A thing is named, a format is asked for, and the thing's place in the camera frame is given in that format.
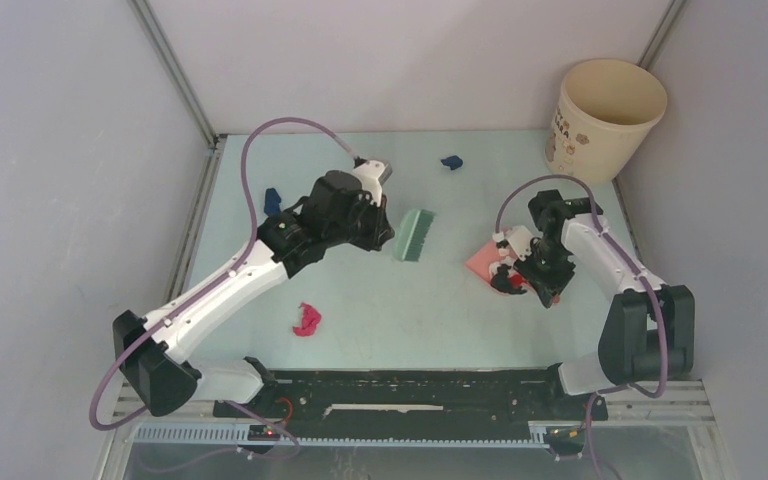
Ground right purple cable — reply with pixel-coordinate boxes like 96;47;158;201
493;173;670;480

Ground magenta paper scrap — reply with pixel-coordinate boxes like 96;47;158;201
292;303;322;337

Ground dark blue paper scrap top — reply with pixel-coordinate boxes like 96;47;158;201
440;155;464;171

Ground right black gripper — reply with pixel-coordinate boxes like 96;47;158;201
513;239;577;307

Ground black paper scrap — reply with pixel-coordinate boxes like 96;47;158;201
490;265;527;295

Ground purple cable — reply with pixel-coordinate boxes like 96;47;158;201
88;117;365;433
493;173;670;480

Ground white cable duct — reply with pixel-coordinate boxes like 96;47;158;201
132;422;584;448

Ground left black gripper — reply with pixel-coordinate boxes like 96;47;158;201
325;189;394;252

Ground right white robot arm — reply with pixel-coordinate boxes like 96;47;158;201
514;190;695;418

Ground pink dustpan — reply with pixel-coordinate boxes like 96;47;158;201
465;237;535;295

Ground dark blue paper scrap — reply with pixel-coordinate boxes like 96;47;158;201
263;188;282;217
440;155;464;171

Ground green hand brush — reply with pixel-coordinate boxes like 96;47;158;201
393;209;435;262

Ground dark blue paper scrap left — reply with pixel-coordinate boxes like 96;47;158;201
263;188;282;217

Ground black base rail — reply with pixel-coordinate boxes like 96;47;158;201
245;369;608;440

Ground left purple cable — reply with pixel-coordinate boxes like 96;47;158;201
88;117;365;433

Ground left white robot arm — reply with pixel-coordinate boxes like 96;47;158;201
112;161;395;417

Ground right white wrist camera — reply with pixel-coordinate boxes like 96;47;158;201
492;225;535;261

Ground beige plastic bucket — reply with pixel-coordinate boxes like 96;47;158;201
545;58;668;186

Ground red paper scrap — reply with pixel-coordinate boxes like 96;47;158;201
508;273;528;294

